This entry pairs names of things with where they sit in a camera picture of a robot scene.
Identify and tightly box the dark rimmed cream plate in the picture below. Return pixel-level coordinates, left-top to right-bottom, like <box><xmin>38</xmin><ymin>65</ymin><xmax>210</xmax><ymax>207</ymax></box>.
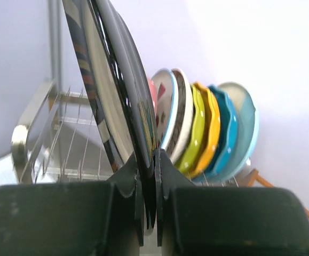
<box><xmin>62</xmin><ymin>1</ymin><xmax>158</xmax><ymax>229</ymax></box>

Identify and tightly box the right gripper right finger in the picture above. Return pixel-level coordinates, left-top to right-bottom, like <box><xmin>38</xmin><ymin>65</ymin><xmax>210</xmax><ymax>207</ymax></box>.
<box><xmin>155</xmin><ymin>149</ymin><xmax>194</xmax><ymax>247</ymax></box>

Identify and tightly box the brown floral pattern plate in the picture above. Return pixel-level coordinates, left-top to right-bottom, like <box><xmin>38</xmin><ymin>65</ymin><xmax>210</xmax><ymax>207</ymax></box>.
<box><xmin>168</xmin><ymin>68</ymin><xmax>194</xmax><ymax>164</ymax></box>

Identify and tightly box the orange wooden shelf rack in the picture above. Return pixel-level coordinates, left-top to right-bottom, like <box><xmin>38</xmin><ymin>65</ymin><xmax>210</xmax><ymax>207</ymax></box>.
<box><xmin>244</xmin><ymin>169</ymin><xmax>309</xmax><ymax>219</ymax></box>

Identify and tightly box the steel dish rack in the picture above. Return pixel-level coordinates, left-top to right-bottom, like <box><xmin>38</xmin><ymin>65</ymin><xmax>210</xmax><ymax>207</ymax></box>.
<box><xmin>10</xmin><ymin>78</ymin><xmax>253</xmax><ymax>187</ymax></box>

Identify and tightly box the blue dotted plate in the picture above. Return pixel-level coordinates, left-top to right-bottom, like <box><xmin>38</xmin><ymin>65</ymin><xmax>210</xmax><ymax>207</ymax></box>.
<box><xmin>193</xmin><ymin>85</ymin><xmax>237</xmax><ymax>182</ymax></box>

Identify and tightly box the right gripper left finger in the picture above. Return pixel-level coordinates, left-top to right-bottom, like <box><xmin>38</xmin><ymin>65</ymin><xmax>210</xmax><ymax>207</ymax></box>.
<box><xmin>107</xmin><ymin>154</ymin><xmax>145</xmax><ymax>247</ymax></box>

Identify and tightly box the white strawberry plate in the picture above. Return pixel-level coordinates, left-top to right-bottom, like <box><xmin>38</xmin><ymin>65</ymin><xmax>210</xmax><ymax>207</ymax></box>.
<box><xmin>152</xmin><ymin>68</ymin><xmax>179</xmax><ymax>150</ymax></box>

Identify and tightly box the orange plate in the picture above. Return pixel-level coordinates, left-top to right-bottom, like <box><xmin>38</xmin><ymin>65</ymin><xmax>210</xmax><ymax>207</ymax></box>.
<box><xmin>189</xmin><ymin>82</ymin><xmax>221</xmax><ymax>179</ymax></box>

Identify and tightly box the pink dotted plate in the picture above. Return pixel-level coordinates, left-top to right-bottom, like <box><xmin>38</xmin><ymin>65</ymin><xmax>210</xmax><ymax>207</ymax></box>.
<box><xmin>147</xmin><ymin>77</ymin><xmax>157</xmax><ymax>116</ymax></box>

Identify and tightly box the light blue plate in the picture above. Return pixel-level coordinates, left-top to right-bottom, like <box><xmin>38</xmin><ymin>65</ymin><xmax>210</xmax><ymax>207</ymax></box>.
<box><xmin>210</xmin><ymin>82</ymin><xmax>259</xmax><ymax>183</ymax></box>

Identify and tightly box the green plate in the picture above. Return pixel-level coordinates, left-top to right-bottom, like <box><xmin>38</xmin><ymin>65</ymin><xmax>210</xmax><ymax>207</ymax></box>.
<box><xmin>176</xmin><ymin>82</ymin><xmax>205</xmax><ymax>174</ymax></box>

